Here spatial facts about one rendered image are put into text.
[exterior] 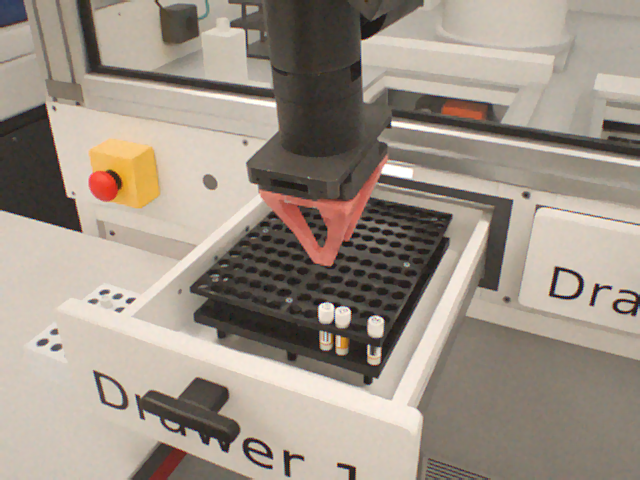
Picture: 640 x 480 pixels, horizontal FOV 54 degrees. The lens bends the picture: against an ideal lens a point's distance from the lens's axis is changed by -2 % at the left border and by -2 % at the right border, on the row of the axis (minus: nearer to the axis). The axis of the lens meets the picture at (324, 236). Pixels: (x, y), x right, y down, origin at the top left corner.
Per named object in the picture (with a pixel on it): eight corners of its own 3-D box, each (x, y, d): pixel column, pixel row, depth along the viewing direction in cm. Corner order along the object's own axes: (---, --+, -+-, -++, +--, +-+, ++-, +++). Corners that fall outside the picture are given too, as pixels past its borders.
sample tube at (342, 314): (331, 353, 53) (331, 309, 50) (343, 347, 53) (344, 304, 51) (340, 361, 52) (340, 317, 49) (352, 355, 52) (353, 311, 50)
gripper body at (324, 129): (394, 132, 46) (393, 33, 42) (337, 208, 39) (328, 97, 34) (314, 120, 48) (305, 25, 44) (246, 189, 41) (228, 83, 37)
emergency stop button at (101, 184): (113, 207, 77) (107, 177, 75) (87, 201, 78) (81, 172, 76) (128, 196, 79) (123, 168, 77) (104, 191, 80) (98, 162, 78)
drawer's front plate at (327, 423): (403, 538, 43) (415, 429, 38) (80, 409, 53) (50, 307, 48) (411, 517, 45) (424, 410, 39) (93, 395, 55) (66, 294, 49)
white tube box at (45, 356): (93, 398, 62) (85, 370, 60) (31, 374, 65) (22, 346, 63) (167, 326, 72) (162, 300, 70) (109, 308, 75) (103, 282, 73)
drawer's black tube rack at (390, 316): (376, 401, 52) (380, 341, 49) (197, 343, 58) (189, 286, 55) (446, 265, 69) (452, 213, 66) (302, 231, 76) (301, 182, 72)
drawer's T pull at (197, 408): (233, 448, 40) (231, 433, 39) (139, 411, 43) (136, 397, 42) (260, 410, 43) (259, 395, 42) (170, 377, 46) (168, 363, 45)
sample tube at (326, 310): (319, 355, 52) (318, 311, 50) (319, 345, 53) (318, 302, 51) (334, 355, 52) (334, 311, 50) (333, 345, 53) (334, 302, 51)
